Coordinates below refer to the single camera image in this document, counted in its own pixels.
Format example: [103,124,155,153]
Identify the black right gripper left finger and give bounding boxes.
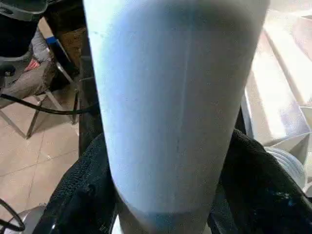
[31,133,123,234]

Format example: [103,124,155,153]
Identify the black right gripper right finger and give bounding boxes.
[209,128,312,234]

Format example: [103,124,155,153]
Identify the white plastic table top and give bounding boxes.
[240,7,312,194]

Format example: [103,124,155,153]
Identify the white plastic table leg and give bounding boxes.
[82,0,272,234]

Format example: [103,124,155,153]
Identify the grey metal frame chair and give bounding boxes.
[0,0,81,140]

